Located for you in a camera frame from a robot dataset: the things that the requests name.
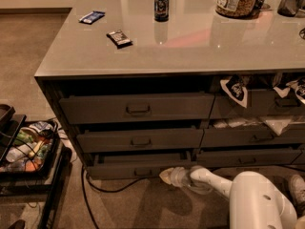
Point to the black tray of items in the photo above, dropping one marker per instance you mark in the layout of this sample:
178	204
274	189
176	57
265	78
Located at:
28	149

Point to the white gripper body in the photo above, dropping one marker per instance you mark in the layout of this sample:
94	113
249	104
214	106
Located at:
178	178

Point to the grey drawer cabinet island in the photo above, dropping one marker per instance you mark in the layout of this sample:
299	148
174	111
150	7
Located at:
189	53

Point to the blue snack wrapper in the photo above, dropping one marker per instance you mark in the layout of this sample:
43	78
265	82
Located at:
92	17

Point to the blue soda can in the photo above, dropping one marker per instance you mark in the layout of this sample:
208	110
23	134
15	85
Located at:
161	10

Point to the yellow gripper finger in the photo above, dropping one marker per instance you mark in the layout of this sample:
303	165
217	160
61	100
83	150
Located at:
165	175

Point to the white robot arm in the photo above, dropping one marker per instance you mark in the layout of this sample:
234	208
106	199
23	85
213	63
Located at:
255	202

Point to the grey drawer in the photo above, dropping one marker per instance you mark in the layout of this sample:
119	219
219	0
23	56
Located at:
136	107
135	140
137	165
247	136
260	103
263	157

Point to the clear plastic bag in drawer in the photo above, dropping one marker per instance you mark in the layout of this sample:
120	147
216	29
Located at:
275	123

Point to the dark glass container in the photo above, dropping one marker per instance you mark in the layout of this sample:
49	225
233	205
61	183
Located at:
289	8

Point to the dark snack bar packet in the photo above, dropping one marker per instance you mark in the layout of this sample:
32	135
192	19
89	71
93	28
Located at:
119	38

